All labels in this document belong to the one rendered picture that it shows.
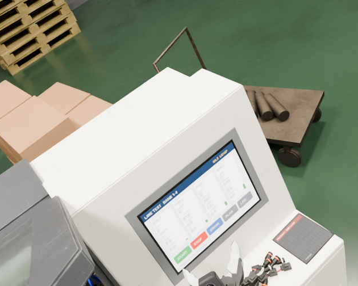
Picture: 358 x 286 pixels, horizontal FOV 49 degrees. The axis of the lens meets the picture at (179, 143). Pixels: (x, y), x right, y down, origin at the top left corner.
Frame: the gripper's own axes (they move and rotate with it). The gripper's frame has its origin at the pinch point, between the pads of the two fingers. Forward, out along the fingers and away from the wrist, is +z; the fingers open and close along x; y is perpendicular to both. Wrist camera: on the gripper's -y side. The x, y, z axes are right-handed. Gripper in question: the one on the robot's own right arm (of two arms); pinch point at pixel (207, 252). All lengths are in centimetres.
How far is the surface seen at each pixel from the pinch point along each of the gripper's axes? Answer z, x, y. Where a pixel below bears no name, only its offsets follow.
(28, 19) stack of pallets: 567, -132, 69
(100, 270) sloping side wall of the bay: 22.0, -36.8, 11.6
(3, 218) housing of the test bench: 41, -56, -12
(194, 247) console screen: 23.2, -8.4, 26.5
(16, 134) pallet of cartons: 205, -109, 45
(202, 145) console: 37.4, 11.9, 0.7
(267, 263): 15.8, 10.4, 45.8
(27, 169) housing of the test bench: 61, -48, -11
